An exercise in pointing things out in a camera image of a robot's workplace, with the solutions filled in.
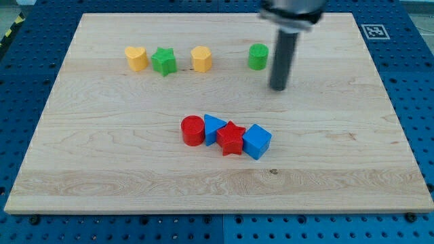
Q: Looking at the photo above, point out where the blue cube block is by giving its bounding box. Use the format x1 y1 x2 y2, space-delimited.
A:
242 124 272 160

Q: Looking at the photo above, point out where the yellow heart block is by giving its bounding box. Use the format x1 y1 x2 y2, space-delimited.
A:
124 46 149 72

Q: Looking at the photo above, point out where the green cylinder block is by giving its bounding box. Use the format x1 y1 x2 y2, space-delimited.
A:
248 43 269 70

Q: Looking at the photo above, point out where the green star block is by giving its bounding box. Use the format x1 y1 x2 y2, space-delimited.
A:
151 47 177 77

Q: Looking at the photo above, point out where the yellow black hazard tape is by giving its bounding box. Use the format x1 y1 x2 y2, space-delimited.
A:
1 12 26 48

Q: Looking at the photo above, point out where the red star block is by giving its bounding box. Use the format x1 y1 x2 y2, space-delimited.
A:
216 121 246 156

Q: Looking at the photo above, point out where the red cylinder block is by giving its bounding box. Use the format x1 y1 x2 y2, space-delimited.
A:
180 115 205 146

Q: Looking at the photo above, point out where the blue triangle block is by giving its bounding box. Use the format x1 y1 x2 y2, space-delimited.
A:
204 114 226 146

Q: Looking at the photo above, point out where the light wooden board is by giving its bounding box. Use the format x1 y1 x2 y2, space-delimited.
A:
5 13 433 215

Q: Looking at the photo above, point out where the yellow hexagon block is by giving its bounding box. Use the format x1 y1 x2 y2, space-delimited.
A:
191 46 212 73

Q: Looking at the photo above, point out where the white fiducial marker tag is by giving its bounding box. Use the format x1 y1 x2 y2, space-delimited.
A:
361 24 390 40

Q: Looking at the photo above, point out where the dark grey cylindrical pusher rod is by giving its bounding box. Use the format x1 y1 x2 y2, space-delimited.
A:
269 29 298 92

